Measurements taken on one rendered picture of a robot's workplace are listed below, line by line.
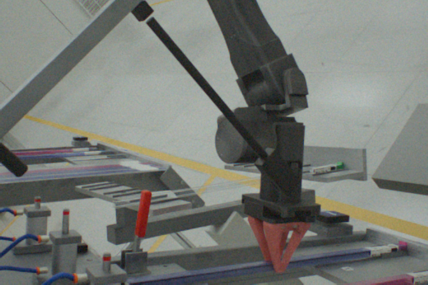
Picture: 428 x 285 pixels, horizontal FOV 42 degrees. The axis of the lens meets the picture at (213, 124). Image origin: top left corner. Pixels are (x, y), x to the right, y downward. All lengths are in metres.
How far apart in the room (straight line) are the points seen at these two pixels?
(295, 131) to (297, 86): 0.06
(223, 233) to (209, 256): 0.28
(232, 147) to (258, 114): 0.06
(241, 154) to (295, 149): 0.09
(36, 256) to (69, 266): 0.10
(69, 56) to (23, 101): 0.05
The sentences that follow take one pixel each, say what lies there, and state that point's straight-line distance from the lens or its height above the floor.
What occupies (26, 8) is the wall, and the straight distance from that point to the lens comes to 8.32.
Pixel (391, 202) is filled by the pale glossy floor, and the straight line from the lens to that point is 2.14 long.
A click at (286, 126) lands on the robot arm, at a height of 1.05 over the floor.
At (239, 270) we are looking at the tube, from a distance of 0.75.
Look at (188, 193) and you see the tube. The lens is 0.94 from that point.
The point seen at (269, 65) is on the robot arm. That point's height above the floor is 1.12.
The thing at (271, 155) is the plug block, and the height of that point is 1.15.
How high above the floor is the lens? 1.41
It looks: 24 degrees down
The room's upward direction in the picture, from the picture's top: 41 degrees counter-clockwise
